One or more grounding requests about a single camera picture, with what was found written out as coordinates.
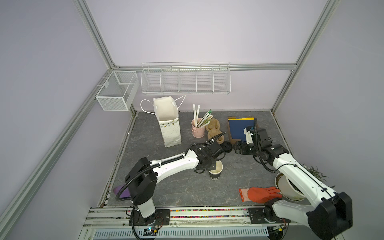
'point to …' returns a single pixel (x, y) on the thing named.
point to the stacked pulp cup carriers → (213, 128)
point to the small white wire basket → (117, 93)
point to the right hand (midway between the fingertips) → (240, 147)
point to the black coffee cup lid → (226, 146)
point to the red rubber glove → (259, 194)
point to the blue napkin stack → (237, 126)
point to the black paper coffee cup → (214, 174)
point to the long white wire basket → (186, 78)
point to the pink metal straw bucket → (198, 132)
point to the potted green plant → (313, 172)
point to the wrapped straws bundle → (204, 121)
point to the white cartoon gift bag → (168, 116)
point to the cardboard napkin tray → (256, 126)
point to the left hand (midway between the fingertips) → (210, 168)
